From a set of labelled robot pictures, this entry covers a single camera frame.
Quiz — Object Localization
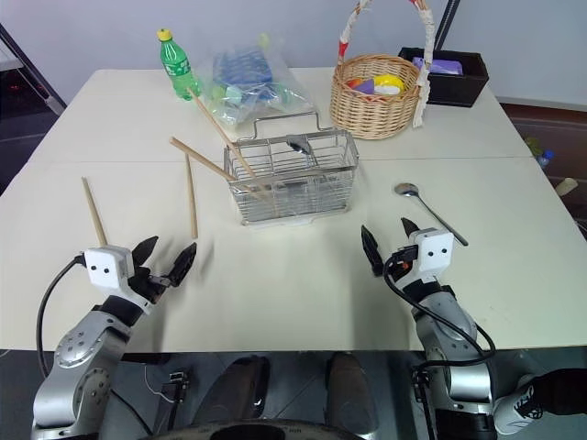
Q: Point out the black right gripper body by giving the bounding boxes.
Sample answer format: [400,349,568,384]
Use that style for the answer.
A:
[389,245,420,282]

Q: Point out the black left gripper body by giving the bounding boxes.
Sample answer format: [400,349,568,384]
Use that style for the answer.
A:
[127,267,172,304]

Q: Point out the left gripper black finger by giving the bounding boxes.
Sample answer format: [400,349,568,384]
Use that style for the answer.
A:
[166,241,199,288]
[130,236,161,269]

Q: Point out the black rectangular box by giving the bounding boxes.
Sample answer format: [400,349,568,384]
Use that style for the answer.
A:
[397,46,488,109]

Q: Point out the metal spoon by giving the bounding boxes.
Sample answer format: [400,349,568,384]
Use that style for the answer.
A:
[393,181,470,248]
[285,136,318,167]

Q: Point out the wooden chopstick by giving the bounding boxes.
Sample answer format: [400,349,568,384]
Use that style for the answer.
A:
[169,136,238,182]
[81,176,108,248]
[186,87,272,202]
[183,152,200,240]

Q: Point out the yellow and white toy piece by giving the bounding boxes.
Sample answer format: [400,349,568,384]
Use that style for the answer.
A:
[373,74,407,96]

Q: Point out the clear plastic bottle blue cap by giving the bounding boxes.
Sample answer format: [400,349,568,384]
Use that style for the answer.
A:
[534,148,557,171]

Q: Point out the purple pack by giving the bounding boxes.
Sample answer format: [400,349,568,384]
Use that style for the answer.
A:
[411,56,464,77]

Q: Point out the white sneaker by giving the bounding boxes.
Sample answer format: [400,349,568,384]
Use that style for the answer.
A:
[493,373,545,436]

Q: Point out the green plastic bottle yellow cap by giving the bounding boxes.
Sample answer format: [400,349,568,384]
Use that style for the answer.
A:
[156,27,204,103]

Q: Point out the black trouser leg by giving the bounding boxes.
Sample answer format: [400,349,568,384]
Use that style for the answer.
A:
[531,365,587,419]

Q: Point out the clear plastic bag blue items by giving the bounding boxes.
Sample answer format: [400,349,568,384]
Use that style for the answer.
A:
[195,32,318,139]

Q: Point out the black pole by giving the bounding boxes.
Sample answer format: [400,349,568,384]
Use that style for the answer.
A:
[434,0,460,50]

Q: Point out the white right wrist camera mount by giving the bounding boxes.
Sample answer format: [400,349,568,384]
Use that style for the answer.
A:
[408,227,456,281]

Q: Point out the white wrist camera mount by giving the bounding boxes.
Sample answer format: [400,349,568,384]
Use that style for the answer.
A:
[408,227,456,281]
[84,246,153,315]

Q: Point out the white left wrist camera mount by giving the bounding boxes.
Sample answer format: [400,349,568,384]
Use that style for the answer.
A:
[84,246,153,315]

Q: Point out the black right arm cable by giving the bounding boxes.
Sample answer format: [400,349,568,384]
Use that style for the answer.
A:
[382,255,498,369]

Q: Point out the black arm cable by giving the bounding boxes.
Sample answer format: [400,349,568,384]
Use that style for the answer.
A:
[382,255,498,369]
[36,256,88,378]

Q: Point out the metal wire cutlery basket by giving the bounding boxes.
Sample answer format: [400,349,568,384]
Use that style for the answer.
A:
[222,112,360,228]

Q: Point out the black plug with cable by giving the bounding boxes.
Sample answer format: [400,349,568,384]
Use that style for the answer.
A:
[158,370,192,416]

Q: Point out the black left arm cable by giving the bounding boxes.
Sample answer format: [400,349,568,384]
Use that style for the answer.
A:
[36,256,88,378]

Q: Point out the wicker basket with handle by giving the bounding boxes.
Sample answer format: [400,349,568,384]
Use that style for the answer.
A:
[329,0,435,141]

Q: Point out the dark metal frame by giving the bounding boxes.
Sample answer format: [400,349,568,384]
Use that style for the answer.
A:
[0,22,68,114]

